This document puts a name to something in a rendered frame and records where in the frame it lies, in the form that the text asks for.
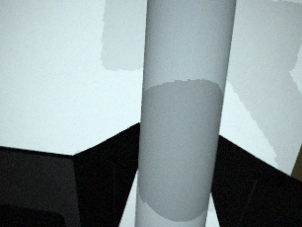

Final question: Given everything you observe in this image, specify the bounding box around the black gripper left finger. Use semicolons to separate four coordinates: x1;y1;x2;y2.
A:
0;122;140;227

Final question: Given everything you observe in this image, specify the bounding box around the grey cylinder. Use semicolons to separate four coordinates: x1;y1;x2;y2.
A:
134;0;237;227

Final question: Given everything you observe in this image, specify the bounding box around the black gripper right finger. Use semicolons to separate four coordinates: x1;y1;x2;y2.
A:
210;134;302;227

